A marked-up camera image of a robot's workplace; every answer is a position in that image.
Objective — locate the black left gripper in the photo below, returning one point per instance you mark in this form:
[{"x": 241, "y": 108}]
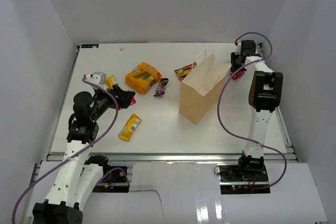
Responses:
[{"x": 124, "y": 97}]

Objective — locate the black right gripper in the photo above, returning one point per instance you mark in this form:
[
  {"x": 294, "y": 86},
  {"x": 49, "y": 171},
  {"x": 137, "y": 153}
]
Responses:
[{"x": 234, "y": 57}]

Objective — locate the red vitamin candy packet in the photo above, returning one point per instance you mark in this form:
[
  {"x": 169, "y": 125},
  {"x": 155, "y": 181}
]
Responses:
[{"x": 238, "y": 75}]

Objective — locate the colourful fruit gummy bag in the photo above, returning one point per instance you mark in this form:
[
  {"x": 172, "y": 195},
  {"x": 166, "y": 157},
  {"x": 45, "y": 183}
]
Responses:
[{"x": 184, "y": 71}]

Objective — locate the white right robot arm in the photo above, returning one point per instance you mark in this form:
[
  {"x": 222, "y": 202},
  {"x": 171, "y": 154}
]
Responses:
[{"x": 264, "y": 97}]

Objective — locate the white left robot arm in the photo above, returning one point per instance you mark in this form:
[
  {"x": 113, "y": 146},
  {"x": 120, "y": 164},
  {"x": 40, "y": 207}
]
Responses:
[{"x": 79, "y": 172}]

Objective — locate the large orange gummy bag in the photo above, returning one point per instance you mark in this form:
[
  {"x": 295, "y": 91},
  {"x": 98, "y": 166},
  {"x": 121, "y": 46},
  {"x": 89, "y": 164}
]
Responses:
[{"x": 143, "y": 77}]

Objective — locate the brown paper bag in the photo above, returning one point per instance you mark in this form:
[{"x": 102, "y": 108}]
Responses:
[{"x": 201, "y": 88}]

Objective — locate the pink red candy packet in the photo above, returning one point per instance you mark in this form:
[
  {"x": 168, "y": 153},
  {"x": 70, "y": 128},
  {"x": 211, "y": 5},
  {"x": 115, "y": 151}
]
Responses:
[{"x": 133, "y": 102}]

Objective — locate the small yellow snack packet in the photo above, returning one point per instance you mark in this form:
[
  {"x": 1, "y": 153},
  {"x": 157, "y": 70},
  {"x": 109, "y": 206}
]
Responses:
[{"x": 110, "y": 81}]

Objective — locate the yellow snack bar wrapper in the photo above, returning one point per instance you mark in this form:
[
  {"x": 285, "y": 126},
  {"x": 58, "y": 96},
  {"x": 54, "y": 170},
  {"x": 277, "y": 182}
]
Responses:
[{"x": 130, "y": 127}]

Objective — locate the purple chocolate bar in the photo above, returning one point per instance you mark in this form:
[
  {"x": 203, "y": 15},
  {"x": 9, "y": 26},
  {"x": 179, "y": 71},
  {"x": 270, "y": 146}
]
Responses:
[{"x": 160, "y": 91}]

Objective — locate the blue label sticker left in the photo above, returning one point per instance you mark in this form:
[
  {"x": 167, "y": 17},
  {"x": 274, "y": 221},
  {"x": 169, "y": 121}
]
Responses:
[{"x": 90, "y": 46}]

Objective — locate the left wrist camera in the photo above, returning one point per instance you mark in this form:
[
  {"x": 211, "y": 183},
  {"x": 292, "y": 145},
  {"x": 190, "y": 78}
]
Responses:
[{"x": 98, "y": 78}]

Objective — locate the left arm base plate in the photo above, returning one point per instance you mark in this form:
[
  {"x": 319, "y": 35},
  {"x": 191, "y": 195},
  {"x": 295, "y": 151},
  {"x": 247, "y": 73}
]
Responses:
[{"x": 115, "y": 182}]

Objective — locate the aluminium table frame rail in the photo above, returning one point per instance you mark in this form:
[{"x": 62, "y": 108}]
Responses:
[{"x": 178, "y": 157}]

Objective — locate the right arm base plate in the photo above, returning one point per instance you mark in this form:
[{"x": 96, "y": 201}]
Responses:
[{"x": 232, "y": 182}]

